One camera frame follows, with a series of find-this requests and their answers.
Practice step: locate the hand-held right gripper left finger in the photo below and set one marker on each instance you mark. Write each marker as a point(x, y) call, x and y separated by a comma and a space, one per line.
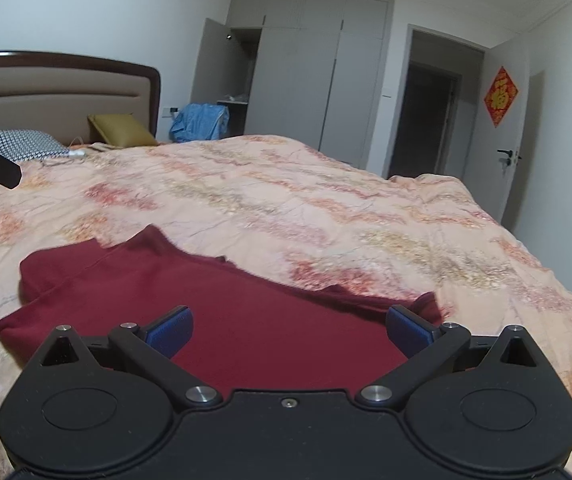
point(171, 330)

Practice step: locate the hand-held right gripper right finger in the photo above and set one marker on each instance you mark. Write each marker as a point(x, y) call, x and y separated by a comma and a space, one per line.
point(408, 330)

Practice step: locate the dark red sweater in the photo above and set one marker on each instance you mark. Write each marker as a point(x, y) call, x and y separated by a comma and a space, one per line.
point(266, 325)

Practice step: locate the houndstooth pillow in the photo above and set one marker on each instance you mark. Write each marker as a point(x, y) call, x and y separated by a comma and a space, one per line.
point(26, 145)

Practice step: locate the brown padded headboard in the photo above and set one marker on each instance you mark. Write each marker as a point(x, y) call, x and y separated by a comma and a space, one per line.
point(51, 90)

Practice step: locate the mustard yellow pillow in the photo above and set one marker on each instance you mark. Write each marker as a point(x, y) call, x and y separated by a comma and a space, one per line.
point(121, 130)

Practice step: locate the floral peach blanket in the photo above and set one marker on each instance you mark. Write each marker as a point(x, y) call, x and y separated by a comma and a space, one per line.
point(316, 220)

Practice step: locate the white room door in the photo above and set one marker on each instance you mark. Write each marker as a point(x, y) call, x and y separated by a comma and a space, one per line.
point(508, 175)

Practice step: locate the blue cloth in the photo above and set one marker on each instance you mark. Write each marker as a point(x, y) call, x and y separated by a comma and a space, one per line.
point(198, 122)

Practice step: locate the red door decoration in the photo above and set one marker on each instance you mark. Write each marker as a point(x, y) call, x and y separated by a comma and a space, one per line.
point(501, 96)

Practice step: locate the grey wardrobe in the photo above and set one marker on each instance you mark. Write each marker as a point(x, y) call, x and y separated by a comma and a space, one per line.
point(306, 75)

